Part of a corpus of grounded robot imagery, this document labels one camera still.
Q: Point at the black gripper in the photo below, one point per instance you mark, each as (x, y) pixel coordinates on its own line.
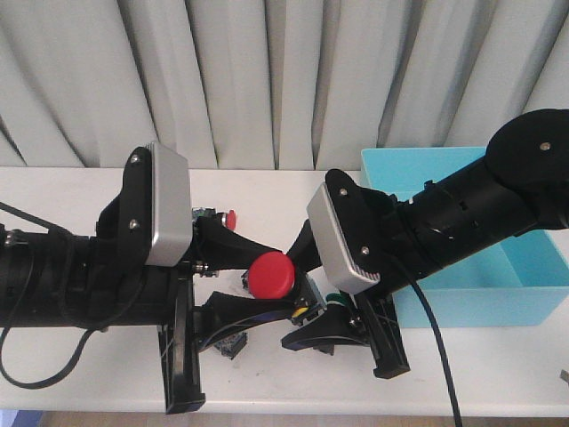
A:
(385, 255)
(136, 279)

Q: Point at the red button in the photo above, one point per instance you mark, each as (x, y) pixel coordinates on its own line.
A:
(273, 276)
(227, 219)

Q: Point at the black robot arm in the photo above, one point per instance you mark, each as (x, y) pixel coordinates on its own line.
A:
(520, 184)
(219, 284)

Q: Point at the light blue plastic box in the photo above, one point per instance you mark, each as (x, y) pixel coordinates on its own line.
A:
(518, 282)

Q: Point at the green button lying right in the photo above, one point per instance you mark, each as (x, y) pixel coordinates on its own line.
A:
(335, 302)

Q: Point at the green button lying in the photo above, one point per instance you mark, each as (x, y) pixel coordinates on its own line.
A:
(245, 281)
(335, 302)

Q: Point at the green button lying left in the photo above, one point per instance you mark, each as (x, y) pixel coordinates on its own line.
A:
(245, 281)

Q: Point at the yellow button lying front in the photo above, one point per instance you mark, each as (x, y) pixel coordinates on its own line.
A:
(231, 346)

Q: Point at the grey pleated curtain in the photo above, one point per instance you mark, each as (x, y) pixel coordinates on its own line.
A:
(290, 85)

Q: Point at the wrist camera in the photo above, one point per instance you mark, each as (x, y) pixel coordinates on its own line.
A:
(346, 238)
(154, 225)

